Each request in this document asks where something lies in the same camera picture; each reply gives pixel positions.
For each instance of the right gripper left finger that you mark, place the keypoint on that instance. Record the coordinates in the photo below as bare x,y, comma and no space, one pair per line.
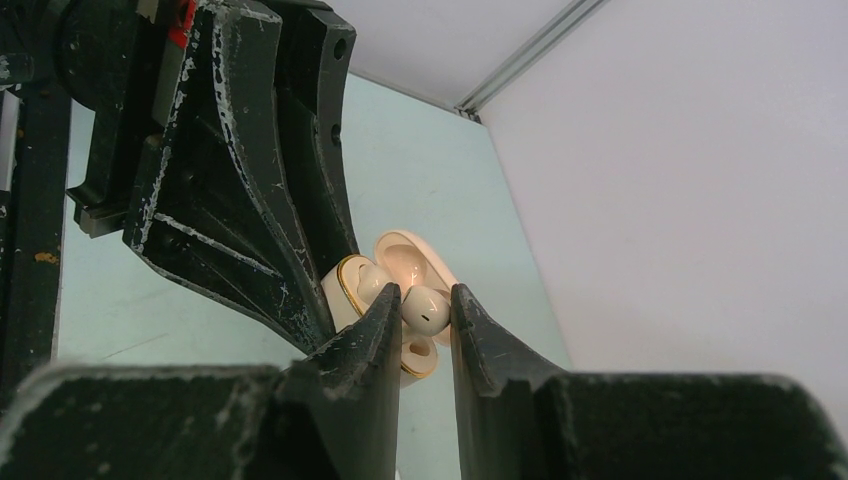
332,415

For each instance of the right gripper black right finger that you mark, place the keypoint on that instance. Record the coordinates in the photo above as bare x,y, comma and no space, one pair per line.
520,416

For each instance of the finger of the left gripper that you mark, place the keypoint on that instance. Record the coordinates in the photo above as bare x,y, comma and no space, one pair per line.
313,60

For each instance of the beige earbud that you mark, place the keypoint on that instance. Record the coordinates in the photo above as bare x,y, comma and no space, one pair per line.
372,280
425,310

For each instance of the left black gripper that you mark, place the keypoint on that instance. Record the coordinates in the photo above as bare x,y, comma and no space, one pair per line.
82,86

